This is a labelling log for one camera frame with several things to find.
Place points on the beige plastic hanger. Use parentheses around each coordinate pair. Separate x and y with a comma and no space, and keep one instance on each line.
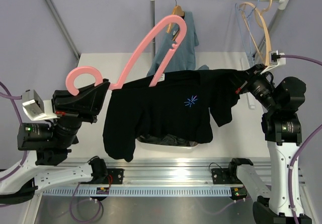
(262,24)

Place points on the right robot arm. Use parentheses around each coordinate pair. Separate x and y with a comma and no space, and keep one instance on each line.
(280,203)

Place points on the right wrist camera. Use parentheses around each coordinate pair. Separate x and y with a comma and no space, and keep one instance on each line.
(275,59)

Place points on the light blue wire hanger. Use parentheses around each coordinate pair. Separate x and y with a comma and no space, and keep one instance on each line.
(245,32)

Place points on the teal blue t shirt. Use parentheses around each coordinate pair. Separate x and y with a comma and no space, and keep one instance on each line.
(184,57)

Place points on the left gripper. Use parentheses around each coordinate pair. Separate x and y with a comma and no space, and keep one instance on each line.
(86,106)

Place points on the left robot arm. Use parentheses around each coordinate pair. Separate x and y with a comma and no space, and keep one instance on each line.
(46,143)

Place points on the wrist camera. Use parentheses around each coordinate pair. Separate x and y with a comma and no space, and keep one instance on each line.
(275,59)
(35,108)

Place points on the metal clothes rack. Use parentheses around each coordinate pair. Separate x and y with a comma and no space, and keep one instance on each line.
(252,57)

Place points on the aluminium mounting rail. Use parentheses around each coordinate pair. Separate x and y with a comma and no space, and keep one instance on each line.
(168,172)

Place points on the grey clothes in basket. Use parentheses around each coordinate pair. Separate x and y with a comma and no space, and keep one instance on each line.
(168,139)

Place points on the pink plastic hanger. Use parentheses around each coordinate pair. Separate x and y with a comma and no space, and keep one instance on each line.
(69,82)

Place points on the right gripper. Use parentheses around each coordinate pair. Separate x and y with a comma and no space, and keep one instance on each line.
(251,74)

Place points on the white laundry basket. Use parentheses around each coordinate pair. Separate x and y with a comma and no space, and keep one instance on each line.
(166,148)

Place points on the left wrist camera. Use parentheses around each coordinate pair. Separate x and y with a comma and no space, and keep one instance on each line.
(35,108)

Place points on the light blue cable duct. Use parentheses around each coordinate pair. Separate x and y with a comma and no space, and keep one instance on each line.
(115,191)

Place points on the black t shirt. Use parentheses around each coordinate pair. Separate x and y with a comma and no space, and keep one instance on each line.
(183,104)

